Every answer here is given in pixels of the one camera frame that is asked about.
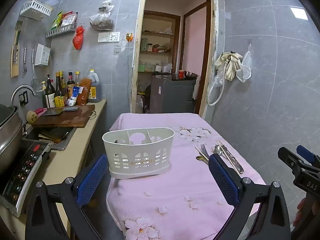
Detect yellow label sauce bottle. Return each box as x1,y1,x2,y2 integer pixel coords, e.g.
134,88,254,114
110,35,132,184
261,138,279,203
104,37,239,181
54,72,66,107

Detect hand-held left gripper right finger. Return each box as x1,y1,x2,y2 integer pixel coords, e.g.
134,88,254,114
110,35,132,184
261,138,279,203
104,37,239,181
208,153,292,240

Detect chrome faucet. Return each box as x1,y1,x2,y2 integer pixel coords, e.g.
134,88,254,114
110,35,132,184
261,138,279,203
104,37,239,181
10,85,37,107

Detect worn door frame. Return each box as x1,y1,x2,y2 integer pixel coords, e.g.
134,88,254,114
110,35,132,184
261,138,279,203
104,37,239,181
130,0,218,120

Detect red plastic bag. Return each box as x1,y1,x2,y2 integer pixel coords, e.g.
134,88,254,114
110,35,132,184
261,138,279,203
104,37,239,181
72,26,85,50

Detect cream rubber gloves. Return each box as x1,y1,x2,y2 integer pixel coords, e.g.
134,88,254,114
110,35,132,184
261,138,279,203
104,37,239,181
214,52,243,81

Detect grey wall shelf rack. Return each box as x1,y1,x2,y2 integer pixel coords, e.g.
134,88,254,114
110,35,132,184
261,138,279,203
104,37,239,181
45,22,77,38

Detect white wall basket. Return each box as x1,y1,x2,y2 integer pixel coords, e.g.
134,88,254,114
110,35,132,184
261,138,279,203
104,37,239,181
19,0,53,20

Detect orange noodle packet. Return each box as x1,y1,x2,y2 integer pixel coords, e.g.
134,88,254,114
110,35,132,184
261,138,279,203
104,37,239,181
76,78,92,105

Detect silver fork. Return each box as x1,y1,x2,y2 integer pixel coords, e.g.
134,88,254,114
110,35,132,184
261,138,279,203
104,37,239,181
200,144,211,162

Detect hanging wooden board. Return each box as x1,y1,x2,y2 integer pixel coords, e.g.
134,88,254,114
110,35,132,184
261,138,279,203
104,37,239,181
10,21,23,78

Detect beige kitchen counter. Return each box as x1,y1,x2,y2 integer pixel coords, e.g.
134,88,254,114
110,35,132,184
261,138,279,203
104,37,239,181
0,99,107,240

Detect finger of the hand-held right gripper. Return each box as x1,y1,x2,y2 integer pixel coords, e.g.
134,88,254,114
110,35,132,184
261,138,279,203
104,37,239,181
277,146,304,172
296,144,320,167

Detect red cap sauce bottle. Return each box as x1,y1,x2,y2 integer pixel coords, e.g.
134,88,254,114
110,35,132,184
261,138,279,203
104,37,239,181
66,72,75,98

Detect round loofah scrubber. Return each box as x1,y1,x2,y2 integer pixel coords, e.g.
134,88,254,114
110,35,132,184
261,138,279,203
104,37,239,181
26,110,38,123

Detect white plastic utensil caddy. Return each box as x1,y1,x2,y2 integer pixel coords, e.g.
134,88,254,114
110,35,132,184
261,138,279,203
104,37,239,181
102,127,175,180

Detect white wall switch plate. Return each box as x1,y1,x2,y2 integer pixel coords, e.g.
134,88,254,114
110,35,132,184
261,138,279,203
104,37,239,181
98,32,120,43

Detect brown wooden cutting board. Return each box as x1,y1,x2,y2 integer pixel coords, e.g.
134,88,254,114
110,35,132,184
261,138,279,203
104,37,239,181
31,104,96,128

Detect wooden shelf unit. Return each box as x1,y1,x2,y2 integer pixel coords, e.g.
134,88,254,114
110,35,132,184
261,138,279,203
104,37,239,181
137,10,181,77

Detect large cooking oil jug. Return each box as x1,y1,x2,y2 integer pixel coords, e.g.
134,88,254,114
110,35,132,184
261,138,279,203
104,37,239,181
86,69,102,103

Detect white wall utensil holder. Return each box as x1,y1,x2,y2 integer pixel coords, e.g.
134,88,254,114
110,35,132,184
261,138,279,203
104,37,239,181
34,43,52,67

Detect person's right hand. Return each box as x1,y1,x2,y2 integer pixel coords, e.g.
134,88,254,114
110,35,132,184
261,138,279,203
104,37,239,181
292,197,310,227

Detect steel cooking pot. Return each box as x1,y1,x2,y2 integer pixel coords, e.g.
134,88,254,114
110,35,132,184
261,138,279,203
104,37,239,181
0,104,23,175

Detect large silver spoon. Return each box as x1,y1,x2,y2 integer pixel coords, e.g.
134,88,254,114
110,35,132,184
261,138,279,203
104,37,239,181
226,150,244,175

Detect small silver spoon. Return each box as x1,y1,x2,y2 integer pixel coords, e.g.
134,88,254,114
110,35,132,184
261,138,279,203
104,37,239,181
214,144,225,158

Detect clear bag of dried goods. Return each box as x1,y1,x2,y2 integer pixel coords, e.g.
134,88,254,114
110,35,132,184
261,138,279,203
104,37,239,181
89,0,115,31

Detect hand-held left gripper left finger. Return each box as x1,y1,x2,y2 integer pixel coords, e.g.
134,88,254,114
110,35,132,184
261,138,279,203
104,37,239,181
25,153,125,240

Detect dark pump sauce bottle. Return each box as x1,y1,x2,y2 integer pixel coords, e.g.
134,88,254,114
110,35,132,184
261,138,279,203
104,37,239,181
44,74,56,109

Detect hanging wire strainer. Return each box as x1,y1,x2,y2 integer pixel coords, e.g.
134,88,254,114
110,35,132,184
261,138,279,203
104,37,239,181
30,45,42,98

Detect red seasoning packets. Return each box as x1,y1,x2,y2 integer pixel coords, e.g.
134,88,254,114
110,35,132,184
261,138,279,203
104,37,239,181
61,11,77,27

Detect wooden chopstick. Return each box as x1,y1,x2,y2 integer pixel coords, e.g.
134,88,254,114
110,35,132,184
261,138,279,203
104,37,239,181
194,146,209,162
216,140,235,162

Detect kitchen cleaver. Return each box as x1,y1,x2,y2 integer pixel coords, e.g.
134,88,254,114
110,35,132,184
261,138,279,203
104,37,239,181
40,106,79,117

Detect green snack packet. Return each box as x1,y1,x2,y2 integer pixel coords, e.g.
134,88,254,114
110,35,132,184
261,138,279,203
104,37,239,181
51,11,63,30

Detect white hose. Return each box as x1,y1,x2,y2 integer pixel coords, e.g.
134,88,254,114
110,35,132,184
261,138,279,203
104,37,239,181
206,62,227,106

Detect grey appliance cabinet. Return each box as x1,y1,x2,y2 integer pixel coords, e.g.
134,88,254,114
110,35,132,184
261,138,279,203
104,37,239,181
149,74,197,114

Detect hanging clear plastic bag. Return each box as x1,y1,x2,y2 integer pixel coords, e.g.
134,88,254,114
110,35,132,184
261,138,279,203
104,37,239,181
236,44,252,83

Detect blue white packet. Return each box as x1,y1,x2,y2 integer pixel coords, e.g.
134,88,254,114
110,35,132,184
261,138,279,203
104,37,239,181
67,86,84,107

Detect induction cooker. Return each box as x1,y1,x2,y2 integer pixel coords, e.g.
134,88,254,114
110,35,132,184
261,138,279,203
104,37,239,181
2,140,54,217

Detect pink floral tablecloth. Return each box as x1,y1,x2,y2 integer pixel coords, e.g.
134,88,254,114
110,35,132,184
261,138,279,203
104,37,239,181
105,112,267,240

